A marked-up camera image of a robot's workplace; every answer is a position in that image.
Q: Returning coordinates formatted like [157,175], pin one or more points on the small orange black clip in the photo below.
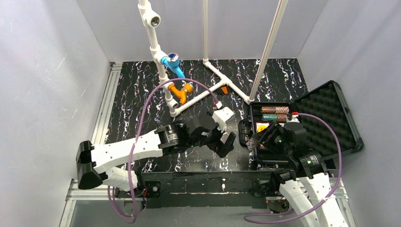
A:
[224,90]

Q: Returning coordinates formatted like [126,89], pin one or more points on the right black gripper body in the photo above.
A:
[264,137]

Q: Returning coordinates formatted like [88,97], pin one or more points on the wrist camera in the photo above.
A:
[222,116]
[293,117]

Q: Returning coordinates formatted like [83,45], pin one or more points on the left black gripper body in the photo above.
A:
[216,139]

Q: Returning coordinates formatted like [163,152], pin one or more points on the white pvc pipe frame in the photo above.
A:
[151,20]

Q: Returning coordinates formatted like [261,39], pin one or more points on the blue plastic faucet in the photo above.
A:
[172,61]

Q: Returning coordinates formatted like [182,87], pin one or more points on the green blue chip stack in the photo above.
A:
[268,117]

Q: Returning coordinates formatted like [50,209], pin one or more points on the orange plastic faucet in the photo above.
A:
[181,94]

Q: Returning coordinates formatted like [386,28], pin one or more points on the yellow big blind button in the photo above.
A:
[262,126]

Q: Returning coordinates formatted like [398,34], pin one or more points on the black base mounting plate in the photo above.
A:
[208,189]

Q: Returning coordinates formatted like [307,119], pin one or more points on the black poker carrying case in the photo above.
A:
[326,102]

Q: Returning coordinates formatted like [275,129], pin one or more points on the red black chip stack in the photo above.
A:
[281,109]
[267,110]
[282,117]

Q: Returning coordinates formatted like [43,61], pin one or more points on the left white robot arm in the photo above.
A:
[98,164]

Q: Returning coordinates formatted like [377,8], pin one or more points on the red card deck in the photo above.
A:
[261,122]

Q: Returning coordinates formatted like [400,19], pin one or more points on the aluminium frame rail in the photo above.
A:
[74,194]

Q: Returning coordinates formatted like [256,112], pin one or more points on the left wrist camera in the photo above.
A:
[222,116]

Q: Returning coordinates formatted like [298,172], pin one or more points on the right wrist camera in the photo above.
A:
[293,117]

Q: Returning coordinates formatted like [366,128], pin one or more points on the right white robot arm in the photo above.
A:
[305,184]

